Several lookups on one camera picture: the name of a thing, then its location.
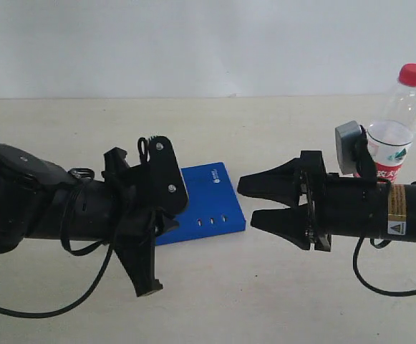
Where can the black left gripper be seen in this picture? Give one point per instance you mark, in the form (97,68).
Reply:
(159,195)

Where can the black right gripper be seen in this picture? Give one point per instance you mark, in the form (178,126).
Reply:
(334,202)

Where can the blue ring binder notebook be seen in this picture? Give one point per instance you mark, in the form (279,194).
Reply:
(213,207)

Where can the clear water bottle red label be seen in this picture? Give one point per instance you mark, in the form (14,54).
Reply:
(391,132)

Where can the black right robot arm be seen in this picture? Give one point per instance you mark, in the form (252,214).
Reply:
(392,216)

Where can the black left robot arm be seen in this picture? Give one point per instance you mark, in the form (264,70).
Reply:
(128,208)

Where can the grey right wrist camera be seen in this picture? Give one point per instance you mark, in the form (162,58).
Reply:
(352,151)

